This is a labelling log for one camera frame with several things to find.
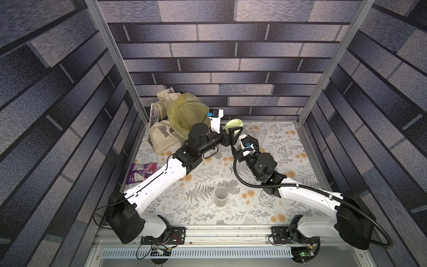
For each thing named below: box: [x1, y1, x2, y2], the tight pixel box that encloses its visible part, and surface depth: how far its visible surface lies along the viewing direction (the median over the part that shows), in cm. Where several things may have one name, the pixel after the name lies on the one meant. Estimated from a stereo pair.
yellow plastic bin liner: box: [167, 92, 211, 139], surface depth 94 cm
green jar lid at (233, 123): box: [224, 118, 244, 135], surface depth 69 cm
